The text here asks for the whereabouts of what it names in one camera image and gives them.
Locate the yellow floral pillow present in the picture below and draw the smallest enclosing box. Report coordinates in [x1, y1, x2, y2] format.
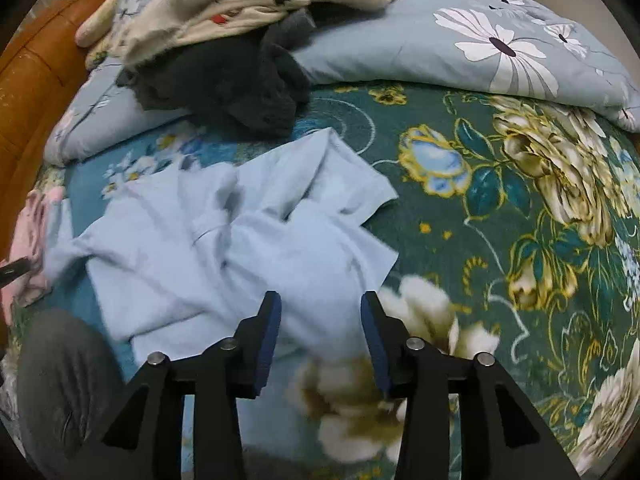
[75, 0, 118, 72]

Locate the pink garment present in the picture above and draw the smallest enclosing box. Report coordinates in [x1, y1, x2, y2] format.
[1, 186, 65, 326]

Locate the teal floral bed blanket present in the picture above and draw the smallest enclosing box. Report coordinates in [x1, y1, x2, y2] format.
[40, 84, 639, 479]

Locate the grey trousers leg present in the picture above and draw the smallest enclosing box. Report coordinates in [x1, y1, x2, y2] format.
[16, 309, 124, 479]

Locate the dark grey garment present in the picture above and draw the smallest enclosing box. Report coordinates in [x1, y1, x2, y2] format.
[116, 9, 316, 138]

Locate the light blue floral duvet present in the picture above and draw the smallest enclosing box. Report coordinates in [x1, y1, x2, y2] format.
[44, 0, 639, 166]

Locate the orange wooden headboard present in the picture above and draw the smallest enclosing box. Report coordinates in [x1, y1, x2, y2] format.
[0, 0, 105, 258]

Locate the light blue t-shirt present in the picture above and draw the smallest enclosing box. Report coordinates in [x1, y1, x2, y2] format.
[43, 127, 400, 376]

